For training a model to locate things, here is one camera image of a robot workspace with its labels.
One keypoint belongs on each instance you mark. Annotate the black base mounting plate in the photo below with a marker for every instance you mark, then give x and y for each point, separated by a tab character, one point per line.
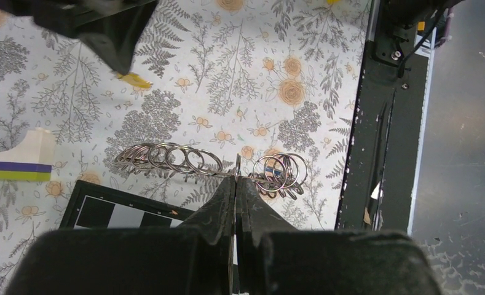
382	159

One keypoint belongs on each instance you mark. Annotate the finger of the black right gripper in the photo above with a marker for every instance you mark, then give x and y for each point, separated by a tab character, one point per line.
109	28

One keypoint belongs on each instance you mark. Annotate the yellow key tag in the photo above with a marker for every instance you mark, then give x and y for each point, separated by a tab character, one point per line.
134	80

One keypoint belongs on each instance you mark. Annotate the white wooden block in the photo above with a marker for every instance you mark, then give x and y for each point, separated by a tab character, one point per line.
37	147

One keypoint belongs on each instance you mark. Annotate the black white chessboard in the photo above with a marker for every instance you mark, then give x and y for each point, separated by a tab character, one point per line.
94	206

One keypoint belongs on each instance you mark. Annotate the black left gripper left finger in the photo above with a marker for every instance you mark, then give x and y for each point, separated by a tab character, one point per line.
214	257

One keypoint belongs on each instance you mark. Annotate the floral patterned table mat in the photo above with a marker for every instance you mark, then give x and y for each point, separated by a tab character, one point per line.
248	78

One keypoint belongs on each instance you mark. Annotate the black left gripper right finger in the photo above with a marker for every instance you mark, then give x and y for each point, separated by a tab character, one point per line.
254	218

